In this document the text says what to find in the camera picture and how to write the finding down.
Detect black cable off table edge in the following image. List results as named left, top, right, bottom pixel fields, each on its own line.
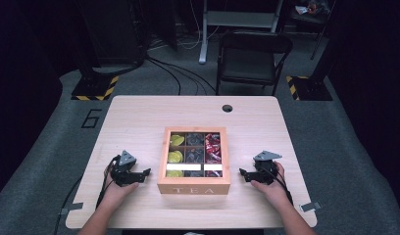
left=53, top=175, right=83, bottom=235

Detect white metal desk frame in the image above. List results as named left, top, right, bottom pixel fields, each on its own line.
left=198, top=0, right=284, bottom=65

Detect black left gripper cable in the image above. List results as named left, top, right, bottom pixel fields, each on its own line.
left=95, top=155, right=122, bottom=210

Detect dark cart with clutter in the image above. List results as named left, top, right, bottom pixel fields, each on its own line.
left=284, top=0, right=336, bottom=61

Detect black folding chair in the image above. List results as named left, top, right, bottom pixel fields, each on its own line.
left=215, top=29, right=294, bottom=97

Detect wooden tea box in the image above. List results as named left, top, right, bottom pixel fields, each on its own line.
left=157, top=126, right=231, bottom=196

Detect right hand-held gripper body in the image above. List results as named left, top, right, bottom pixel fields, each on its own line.
left=252, top=150, right=283, bottom=186

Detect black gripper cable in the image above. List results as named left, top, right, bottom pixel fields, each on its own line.
left=266, top=165, right=294, bottom=206
left=95, top=155, right=122, bottom=210

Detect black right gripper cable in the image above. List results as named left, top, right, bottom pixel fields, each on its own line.
left=266, top=165, right=294, bottom=206

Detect white cables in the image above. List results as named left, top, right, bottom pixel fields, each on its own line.
left=175, top=0, right=221, bottom=51

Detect person's right hand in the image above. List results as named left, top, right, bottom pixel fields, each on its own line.
left=250, top=162, right=290, bottom=208

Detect grey tape strip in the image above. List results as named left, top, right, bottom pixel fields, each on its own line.
left=60, top=202, right=84, bottom=215
left=299, top=201, right=323, bottom=212

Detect black floor cables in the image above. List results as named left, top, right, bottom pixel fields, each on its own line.
left=145, top=54, right=218, bottom=97

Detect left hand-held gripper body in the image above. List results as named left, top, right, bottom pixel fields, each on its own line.
left=110, top=150, right=137, bottom=187

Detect person's left hand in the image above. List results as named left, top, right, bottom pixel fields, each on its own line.
left=103, top=164, right=140, bottom=205

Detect black stand with striped base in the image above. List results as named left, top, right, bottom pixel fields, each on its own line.
left=285, top=45, right=339, bottom=102
left=71, top=0, right=147, bottom=102

